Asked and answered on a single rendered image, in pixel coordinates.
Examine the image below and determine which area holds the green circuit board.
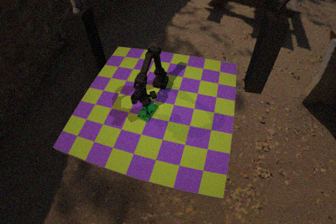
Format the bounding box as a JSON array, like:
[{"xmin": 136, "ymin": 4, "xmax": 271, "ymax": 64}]
[{"xmin": 138, "ymin": 103, "xmax": 158, "ymax": 121}]

